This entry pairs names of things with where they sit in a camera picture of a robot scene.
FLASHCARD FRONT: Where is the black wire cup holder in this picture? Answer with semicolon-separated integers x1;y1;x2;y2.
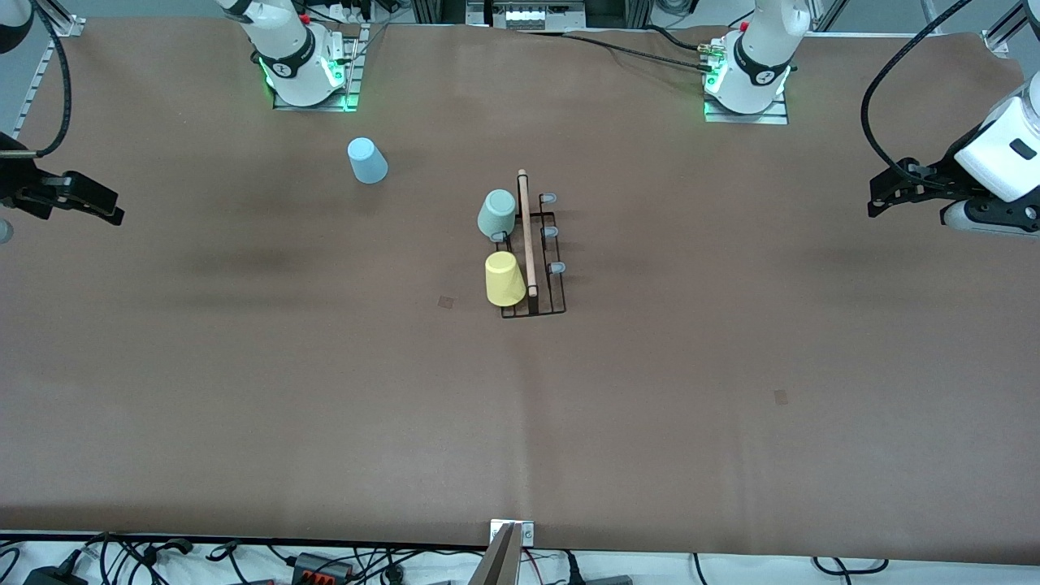
490;169;568;319

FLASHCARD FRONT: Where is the pale green plastic cup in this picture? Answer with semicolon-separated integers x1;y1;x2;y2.
477;189;518;241

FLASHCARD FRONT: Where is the yellow plastic cup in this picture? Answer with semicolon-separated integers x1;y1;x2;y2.
485;251;527;308

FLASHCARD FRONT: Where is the light blue plastic cup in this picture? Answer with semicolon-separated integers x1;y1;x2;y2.
347;136;389;185

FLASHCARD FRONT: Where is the white socket strip with plugs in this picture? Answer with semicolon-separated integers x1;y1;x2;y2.
309;0;383;25

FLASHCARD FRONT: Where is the black power adapter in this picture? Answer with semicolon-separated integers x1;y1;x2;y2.
23;565;89;585

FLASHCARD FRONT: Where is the white power strip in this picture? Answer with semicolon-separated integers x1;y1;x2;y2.
492;0;586;29

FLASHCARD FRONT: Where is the black orange connector box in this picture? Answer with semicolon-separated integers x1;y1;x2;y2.
291;552;356;585

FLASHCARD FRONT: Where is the brown table cover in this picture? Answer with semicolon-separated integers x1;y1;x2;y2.
0;18;1040;566

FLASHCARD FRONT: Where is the silver perforated edge rail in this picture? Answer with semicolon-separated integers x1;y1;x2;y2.
12;32;64;143

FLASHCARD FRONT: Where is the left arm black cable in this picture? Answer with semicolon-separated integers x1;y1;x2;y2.
860;0;972;176

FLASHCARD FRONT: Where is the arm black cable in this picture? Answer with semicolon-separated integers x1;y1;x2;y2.
860;0;972;176
31;0;74;159

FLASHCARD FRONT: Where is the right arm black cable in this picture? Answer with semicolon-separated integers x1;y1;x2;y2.
31;0;74;159

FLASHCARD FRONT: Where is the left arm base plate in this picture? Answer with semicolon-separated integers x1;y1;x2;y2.
703;89;791;125

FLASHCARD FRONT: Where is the short black table cable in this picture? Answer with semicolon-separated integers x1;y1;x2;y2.
646;23;712;54

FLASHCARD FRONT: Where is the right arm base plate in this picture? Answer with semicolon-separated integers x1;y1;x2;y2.
271;23;362;113

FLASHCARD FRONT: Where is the long black table cable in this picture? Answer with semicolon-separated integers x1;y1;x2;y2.
516;29;709;76

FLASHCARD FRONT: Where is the looped black cable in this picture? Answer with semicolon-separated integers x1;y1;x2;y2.
812;557;888;577

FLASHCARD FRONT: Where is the grey camera pole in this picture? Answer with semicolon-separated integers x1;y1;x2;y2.
469;524;522;585

